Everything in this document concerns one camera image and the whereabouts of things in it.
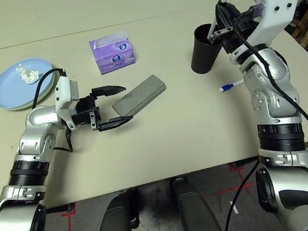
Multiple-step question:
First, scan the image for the blue plastic plate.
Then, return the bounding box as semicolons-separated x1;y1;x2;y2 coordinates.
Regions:
0;54;59;113

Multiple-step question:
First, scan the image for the green plastic plate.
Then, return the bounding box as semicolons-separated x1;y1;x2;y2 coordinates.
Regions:
4;68;62;112

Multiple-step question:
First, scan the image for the grey robot leg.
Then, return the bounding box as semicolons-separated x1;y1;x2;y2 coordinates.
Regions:
85;188;144;231
168;172;223;231

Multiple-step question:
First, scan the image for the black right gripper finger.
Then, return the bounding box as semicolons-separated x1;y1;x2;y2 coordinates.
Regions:
214;1;230;31
225;1;243;28

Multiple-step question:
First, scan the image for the purple tissue pack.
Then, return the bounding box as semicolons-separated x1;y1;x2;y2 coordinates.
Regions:
88;30;138;76

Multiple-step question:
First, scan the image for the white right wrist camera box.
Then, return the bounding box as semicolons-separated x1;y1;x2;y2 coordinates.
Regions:
241;0;308;48

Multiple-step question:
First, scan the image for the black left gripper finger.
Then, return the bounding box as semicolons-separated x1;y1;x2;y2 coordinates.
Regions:
97;114;135;132
90;82;127;100

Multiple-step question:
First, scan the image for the black plastic cup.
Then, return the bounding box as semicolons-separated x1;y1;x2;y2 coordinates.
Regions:
185;22;228;76

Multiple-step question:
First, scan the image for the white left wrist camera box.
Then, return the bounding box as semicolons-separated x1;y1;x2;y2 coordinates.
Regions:
50;74;85;131

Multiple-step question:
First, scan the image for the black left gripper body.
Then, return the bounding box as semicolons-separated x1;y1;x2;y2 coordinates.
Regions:
71;92;103;134

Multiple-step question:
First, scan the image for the grey robot right leg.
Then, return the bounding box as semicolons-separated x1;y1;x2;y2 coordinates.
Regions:
168;172;223;231

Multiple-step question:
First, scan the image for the black camera cable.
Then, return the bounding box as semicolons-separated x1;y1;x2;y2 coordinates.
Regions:
28;67;78;157
230;0;308;216

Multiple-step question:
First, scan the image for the grey robot left leg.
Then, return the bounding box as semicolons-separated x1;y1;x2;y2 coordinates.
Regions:
85;188;144;231

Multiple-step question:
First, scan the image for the small blue white connector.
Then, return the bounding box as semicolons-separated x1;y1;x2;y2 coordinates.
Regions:
218;80;246;93

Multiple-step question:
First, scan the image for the white tissue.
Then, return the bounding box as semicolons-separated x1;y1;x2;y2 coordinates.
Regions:
14;60;41;85

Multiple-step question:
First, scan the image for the grey glasses case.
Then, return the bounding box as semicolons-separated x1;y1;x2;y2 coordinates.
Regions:
107;72;171;119

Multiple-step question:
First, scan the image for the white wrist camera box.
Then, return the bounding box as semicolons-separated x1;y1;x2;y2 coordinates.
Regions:
50;74;85;131
241;0;308;48

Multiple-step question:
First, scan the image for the black right camera cable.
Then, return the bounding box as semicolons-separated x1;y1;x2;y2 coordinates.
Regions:
230;0;308;216

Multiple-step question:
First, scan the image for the black left camera cable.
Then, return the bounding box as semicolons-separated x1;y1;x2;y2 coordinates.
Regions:
28;67;78;157

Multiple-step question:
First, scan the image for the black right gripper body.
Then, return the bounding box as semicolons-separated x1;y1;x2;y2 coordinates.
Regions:
206;18;250;57

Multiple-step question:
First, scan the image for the thin black hanging cable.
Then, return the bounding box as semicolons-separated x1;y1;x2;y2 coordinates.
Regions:
211;160;271;231

